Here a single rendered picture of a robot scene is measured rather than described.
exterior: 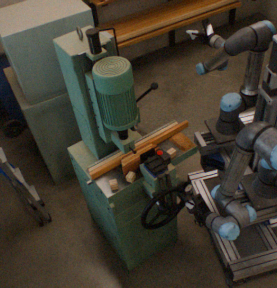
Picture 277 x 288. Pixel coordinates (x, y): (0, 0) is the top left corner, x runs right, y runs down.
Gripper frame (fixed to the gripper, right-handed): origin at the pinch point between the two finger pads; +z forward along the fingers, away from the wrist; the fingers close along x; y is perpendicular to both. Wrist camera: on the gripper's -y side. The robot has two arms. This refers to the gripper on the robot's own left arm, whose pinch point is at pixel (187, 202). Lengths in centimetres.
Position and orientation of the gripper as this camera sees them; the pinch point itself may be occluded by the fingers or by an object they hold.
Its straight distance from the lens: 174.9
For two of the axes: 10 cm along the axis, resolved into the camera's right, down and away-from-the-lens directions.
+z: -3.9, -1.7, 9.0
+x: 8.7, -4.0, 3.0
